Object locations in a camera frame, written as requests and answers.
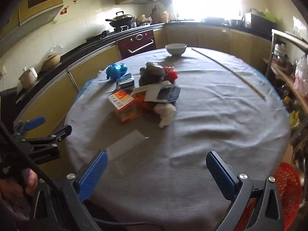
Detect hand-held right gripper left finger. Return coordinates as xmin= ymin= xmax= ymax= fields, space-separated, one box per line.
xmin=30 ymin=150 xmax=109 ymax=231

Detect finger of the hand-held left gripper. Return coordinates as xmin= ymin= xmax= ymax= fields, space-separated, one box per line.
xmin=13 ymin=116 xmax=46 ymax=140
xmin=24 ymin=125 xmax=73 ymax=165

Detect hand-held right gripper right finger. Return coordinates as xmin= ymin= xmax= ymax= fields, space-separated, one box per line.
xmin=206 ymin=151 xmax=285 ymax=231

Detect clear plastic sheet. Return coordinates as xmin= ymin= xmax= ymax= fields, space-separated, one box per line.
xmin=106 ymin=129 xmax=148 ymax=174

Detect orange and white box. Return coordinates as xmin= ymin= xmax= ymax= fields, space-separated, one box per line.
xmin=107 ymin=90 xmax=139 ymax=126

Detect red plastic basket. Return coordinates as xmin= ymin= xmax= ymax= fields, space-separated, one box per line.
xmin=238 ymin=162 xmax=303 ymax=231

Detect small dark blue box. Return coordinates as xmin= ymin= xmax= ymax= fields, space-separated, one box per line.
xmin=116 ymin=73 xmax=135 ymax=90

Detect blue plastic bag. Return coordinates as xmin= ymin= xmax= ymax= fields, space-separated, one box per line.
xmin=106 ymin=63 xmax=129 ymax=79

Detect white tissue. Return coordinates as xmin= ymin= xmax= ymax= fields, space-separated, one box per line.
xmin=154 ymin=102 xmax=176 ymax=128

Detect orange wrapper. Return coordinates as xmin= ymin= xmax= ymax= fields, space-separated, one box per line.
xmin=133 ymin=94 xmax=157 ymax=111

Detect dark blue packet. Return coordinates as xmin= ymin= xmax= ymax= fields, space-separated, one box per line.
xmin=160 ymin=87 xmax=181 ymax=103

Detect cardboard piece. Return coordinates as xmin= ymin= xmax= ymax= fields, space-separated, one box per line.
xmin=132 ymin=80 xmax=175 ymax=103

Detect black plastic bag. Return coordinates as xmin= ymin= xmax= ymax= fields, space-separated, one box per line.
xmin=139 ymin=62 xmax=167 ymax=87

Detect red wrapper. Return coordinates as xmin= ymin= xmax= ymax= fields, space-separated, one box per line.
xmin=164 ymin=66 xmax=179 ymax=81

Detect person's left hand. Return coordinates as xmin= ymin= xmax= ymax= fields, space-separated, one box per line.
xmin=0 ymin=169 xmax=39 ymax=222

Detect yellow lower side cabinets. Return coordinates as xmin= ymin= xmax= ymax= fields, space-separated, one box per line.
xmin=14 ymin=44 xmax=121 ymax=174

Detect white electric pot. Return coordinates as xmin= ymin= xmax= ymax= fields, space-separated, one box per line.
xmin=19 ymin=66 xmax=38 ymax=88

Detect blue table underlay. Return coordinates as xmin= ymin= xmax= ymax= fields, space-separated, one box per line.
xmin=76 ymin=78 xmax=98 ymax=98

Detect grey tablecloth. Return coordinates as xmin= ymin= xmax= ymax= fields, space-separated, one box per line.
xmin=65 ymin=47 xmax=291 ymax=231

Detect brown clay pot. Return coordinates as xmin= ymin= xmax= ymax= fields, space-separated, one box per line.
xmin=41 ymin=53 xmax=62 ymax=71

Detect clear plastic bag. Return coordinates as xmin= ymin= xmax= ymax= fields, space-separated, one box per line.
xmin=49 ymin=44 xmax=63 ymax=56

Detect black kitchen counter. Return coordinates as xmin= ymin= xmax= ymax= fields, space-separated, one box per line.
xmin=0 ymin=21 xmax=273 ymax=111

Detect black gas stove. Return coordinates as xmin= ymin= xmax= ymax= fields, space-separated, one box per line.
xmin=85 ymin=25 xmax=135 ymax=43

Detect long wooden stick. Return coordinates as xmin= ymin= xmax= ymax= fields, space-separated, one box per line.
xmin=192 ymin=48 xmax=266 ymax=99

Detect maroon oven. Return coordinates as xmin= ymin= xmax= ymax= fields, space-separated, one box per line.
xmin=116 ymin=30 xmax=156 ymax=59

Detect yellow framed upper cabinets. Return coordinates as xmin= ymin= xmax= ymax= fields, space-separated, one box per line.
xmin=0 ymin=0 xmax=64 ymax=39

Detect black wok with lid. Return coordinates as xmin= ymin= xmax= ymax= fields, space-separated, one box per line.
xmin=105 ymin=11 xmax=135 ymax=28

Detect steel cooking pot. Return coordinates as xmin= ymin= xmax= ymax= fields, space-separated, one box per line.
xmin=277 ymin=54 xmax=295 ymax=75

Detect pink plastic bag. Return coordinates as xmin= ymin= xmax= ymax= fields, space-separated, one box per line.
xmin=295 ymin=55 xmax=308 ymax=100

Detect white bowl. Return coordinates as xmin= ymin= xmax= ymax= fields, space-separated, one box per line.
xmin=165 ymin=43 xmax=187 ymax=57

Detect yellow lower window cabinets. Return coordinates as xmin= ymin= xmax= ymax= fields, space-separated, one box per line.
xmin=154 ymin=25 xmax=272 ymax=74

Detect metal shelf rack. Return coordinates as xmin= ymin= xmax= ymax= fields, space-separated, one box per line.
xmin=263 ymin=28 xmax=308 ymax=198

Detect wide metal basin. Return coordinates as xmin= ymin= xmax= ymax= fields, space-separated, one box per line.
xmin=202 ymin=17 xmax=226 ymax=26

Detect black microwave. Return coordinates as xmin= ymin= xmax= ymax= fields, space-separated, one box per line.
xmin=244 ymin=12 xmax=278 ymax=33

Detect green plastic basin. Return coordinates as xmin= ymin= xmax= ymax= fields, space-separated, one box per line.
xmin=250 ymin=8 xmax=278 ymax=22

